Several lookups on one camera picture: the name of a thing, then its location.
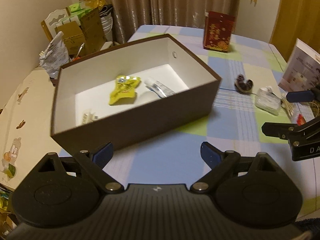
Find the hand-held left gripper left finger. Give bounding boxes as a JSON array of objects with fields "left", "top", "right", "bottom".
[{"left": 37, "top": 141, "right": 124, "bottom": 193}]

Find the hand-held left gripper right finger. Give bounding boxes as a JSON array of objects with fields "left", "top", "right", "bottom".
[{"left": 190, "top": 141, "right": 275, "bottom": 193}]

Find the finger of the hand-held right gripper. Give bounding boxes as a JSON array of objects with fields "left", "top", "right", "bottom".
[
  {"left": 262, "top": 121, "right": 304, "bottom": 140},
  {"left": 286, "top": 87, "right": 320, "bottom": 103}
]

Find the clear cotton ball bag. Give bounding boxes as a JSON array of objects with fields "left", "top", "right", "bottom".
[{"left": 255, "top": 86, "right": 283, "bottom": 116}]

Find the brown cardboard storage box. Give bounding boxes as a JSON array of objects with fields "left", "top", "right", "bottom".
[{"left": 51, "top": 33, "right": 222, "bottom": 150}]

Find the yellow snack packet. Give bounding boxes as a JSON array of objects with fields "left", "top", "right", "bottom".
[{"left": 108, "top": 76, "right": 140, "bottom": 105}]

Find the white cream tube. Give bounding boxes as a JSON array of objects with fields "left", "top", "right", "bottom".
[{"left": 144, "top": 77, "right": 177, "bottom": 98}]

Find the checkered tablecloth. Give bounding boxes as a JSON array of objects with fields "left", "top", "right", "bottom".
[{"left": 59, "top": 24, "right": 320, "bottom": 218}]

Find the white humidifier box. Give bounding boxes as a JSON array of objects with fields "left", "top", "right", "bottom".
[{"left": 278, "top": 38, "right": 320, "bottom": 93}]

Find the wooden door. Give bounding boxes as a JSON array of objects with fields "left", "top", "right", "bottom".
[{"left": 270, "top": 0, "right": 320, "bottom": 63}]

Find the red gift box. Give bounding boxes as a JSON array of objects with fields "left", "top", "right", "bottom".
[{"left": 202, "top": 11, "right": 236, "bottom": 53}]

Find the silver foil bag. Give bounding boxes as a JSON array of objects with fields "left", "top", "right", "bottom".
[{"left": 39, "top": 31, "right": 70, "bottom": 78}]

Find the small cardboard box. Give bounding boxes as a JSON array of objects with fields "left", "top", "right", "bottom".
[{"left": 55, "top": 21, "right": 87, "bottom": 55}]

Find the white bucket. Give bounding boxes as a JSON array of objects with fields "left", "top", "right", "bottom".
[{"left": 99, "top": 5, "right": 115, "bottom": 43}]

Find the tall cardboard box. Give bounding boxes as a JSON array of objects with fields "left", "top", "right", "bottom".
[{"left": 80, "top": 7, "right": 107, "bottom": 53}]

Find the green tissue pack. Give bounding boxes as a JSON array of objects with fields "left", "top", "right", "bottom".
[
  {"left": 67, "top": 1, "right": 88, "bottom": 14},
  {"left": 59, "top": 15, "right": 82, "bottom": 27}
]

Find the white wooden chair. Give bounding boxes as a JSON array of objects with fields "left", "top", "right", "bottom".
[{"left": 41, "top": 7, "right": 72, "bottom": 42}]

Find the yellow plastic bag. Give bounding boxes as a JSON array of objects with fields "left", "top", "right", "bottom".
[{"left": 85, "top": 0, "right": 107, "bottom": 9}]

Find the brown curtain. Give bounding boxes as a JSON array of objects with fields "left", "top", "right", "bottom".
[{"left": 111, "top": 0, "right": 242, "bottom": 44}]

